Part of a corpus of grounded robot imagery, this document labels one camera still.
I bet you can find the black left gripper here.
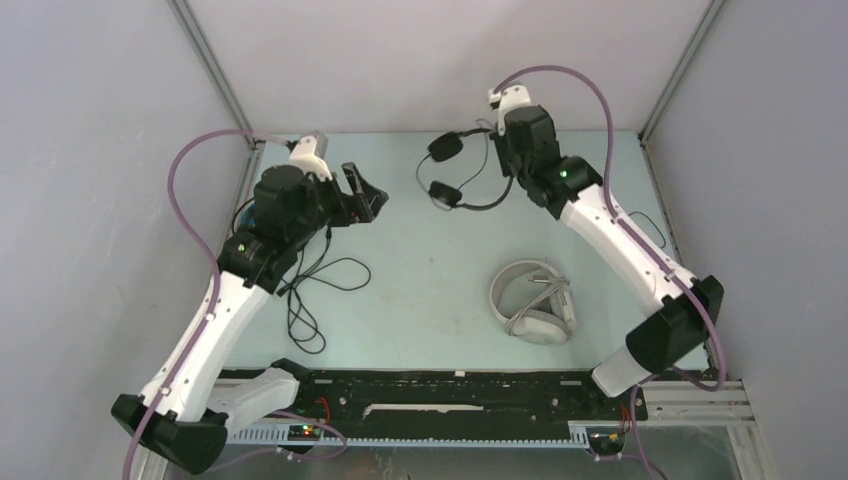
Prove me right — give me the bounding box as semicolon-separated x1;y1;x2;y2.
287;163;388;245

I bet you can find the small black on-ear headphones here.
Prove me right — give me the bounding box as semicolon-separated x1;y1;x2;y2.
414;119;514;212

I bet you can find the grey USB headset cable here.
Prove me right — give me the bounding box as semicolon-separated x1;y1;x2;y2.
504;274;572;336

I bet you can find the white gaming headset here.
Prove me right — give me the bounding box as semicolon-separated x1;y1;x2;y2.
488;259;578;346

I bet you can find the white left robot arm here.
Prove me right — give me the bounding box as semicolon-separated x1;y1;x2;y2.
111;163;389;474

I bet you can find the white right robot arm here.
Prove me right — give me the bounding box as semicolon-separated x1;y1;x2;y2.
492;105;724;418

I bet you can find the black and blue headset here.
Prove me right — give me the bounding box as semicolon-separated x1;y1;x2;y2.
230;197;255;235

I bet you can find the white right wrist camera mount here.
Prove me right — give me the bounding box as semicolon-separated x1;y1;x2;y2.
488;83;533;136

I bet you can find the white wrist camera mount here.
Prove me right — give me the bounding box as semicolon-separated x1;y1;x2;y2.
488;83;533;136
287;131;334;182

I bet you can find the black cable of blue headset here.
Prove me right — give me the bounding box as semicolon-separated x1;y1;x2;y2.
276;225;373;356

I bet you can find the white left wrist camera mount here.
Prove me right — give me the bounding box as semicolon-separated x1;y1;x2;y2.
287;131;334;182

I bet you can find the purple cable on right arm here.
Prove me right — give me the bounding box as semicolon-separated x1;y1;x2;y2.
491;64;729;393

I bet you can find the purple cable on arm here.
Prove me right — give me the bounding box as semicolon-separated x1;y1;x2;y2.
491;64;729;393
122;129;296;480

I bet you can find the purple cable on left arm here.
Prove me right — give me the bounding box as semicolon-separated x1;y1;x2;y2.
122;129;296;480

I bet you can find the aluminium frame post right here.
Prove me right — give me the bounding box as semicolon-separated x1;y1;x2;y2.
639;0;729;147

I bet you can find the aluminium frame post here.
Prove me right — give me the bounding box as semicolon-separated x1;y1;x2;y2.
639;0;729;147
166;0;252;130

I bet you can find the aluminium frame post left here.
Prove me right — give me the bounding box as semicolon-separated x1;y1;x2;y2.
166;0;252;130

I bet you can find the white slotted cable duct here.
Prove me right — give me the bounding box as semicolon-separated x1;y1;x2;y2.
225;423;627;450

